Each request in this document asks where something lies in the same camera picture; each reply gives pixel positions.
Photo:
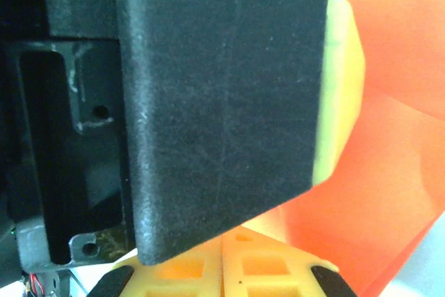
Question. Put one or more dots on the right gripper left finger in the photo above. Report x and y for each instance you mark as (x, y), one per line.
(174, 279)

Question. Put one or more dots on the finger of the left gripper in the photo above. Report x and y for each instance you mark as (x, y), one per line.
(226, 102)

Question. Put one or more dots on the orange paper sheet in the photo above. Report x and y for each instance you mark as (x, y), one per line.
(400, 137)

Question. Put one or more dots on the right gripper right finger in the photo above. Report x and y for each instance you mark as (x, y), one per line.
(278, 269)

